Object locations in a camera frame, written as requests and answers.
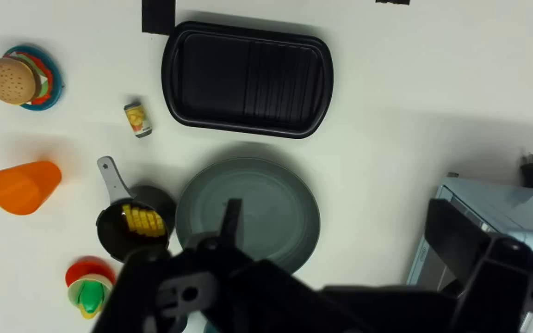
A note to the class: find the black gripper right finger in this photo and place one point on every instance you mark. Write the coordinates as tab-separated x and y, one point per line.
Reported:
508	289

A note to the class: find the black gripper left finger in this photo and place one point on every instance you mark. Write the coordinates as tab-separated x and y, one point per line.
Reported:
175	289

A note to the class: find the yellow toy potato chip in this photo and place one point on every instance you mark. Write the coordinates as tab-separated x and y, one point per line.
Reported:
149	226
140	219
155	232
134	211

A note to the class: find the black measuring cup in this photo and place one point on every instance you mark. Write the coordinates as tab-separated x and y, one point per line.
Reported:
114	233

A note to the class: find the small red toy plate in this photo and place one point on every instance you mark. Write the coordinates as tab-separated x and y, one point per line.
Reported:
88	267

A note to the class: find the grey round plate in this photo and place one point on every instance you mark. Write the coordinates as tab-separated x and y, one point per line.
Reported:
267	215

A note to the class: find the orange plastic cup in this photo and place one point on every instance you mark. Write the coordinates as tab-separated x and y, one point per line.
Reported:
23	187

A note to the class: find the small teal toy plate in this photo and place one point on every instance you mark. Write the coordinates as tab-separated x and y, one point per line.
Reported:
56	80

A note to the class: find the light blue toaster oven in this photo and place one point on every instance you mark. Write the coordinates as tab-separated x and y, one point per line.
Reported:
519	213

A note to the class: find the small yellow toy can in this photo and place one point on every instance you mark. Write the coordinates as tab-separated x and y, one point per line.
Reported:
138	119

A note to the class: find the black rectangular ridged tray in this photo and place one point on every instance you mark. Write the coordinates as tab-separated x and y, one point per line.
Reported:
249	80

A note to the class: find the toy hamburger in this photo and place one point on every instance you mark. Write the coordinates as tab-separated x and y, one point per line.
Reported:
10	80

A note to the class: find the black tape patch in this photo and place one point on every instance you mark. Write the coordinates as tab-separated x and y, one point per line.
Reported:
158	15

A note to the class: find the black tape strip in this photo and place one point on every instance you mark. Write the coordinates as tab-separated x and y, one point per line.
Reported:
393	2

